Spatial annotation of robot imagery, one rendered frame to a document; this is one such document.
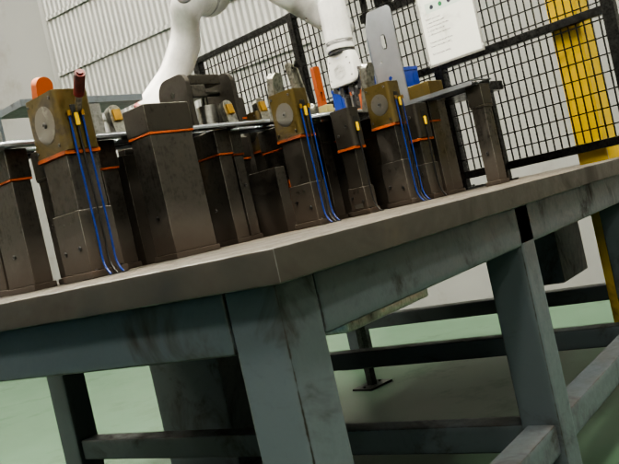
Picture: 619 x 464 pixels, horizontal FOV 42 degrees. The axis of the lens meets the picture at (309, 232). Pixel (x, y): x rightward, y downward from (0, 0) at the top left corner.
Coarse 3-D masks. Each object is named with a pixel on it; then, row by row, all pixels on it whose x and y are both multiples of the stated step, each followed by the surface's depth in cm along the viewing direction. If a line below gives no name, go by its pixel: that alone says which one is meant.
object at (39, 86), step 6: (36, 78) 158; (42, 78) 158; (48, 78) 159; (30, 84) 159; (36, 84) 158; (42, 84) 158; (48, 84) 159; (36, 90) 158; (42, 90) 159; (48, 90) 159; (36, 96) 158
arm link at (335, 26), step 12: (324, 0) 238; (336, 0) 238; (324, 12) 239; (336, 12) 238; (324, 24) 240; (336, 24) 238; (348, 24) 240; (324, 36) 241; (336, 36) 238; (348, 36) 239
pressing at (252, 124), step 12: (264, 120) 209; (324, 120) 242; (360, 120) 264; (120, 132) 179; (192, 132) 204; (204, 132) 208; (240, 132) 221; (252, 132) 224; (0, 144) 157; (12, 144) 159; (24, 144) 161; (120, 144) 199
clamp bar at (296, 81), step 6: (288, 66) 255; (294, 66) 255; (300, 66) 255; (288, 72) 255; (294, 72) 257; (288, 78) 256; (294, 78) 254; (300, 78) 257; (294, 84) 255; (300, 84) 257
